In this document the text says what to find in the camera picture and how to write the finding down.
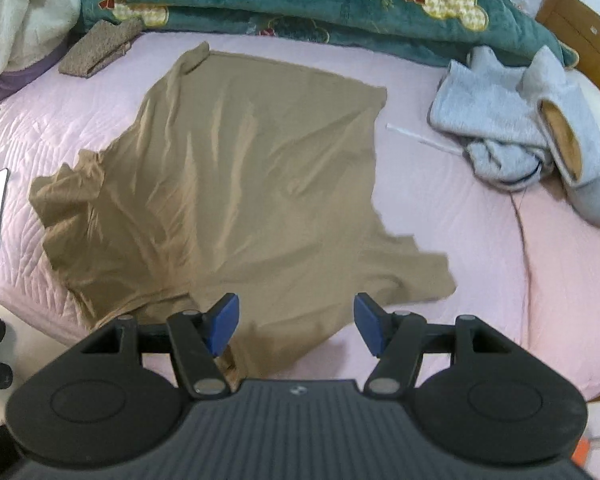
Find grey sweatshirt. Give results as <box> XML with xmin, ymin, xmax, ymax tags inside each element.
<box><xmin>427</xmin><ymin>45</ymin><xmax>600</xmax><ymax>227</ymax></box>

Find tan shirt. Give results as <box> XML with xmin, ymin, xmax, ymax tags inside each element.
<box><xmin>28</xmin><ymin>42</ymin><xmax>457</xmax><ymax>378</ymax></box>

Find orange object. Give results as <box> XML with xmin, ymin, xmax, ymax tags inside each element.
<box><xmin>572</xmin><ymin>435</ymin><xmax>593</xmax><ymax>466</ymax></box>

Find speckled brown folded cloth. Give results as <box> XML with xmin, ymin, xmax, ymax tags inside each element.
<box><xmin>58</xmin><ymin>20</ymin><xmax>143</xmax><ymax>79</ymax></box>

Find wooden headboard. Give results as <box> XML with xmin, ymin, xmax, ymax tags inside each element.
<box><xmin>535</xmin><ymin>0</ymin><xmax>600</xmax><ymax>111</ymax></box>

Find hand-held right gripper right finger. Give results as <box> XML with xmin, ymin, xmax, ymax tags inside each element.
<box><xmin>354</xmin><ymin>292</ymin><xmax>511</xmax><ymax>397</ymax></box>

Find purple cloth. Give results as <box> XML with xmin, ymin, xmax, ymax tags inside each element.
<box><xmin>0</xmin><ymin>42</ymin><xmax>73</xmax><ymax>111</ymax></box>

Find pink quilted bed sheet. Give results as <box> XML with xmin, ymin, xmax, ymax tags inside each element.
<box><xmin>0</xmin><ymin>30</ymin><xmax>600</xmax><ymax>401</ymax></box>

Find white fluffy plush coat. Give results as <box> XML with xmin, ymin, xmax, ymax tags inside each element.
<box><xmin>0</xmin><ymin>0</ymin><xmax>81</xmax><ymax>88</ymax></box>

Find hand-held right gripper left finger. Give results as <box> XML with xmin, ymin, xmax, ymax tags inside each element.
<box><xmin>82</xmin><ymin>293</ymin><xmax>240</xmax><ymax>398</ymax></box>

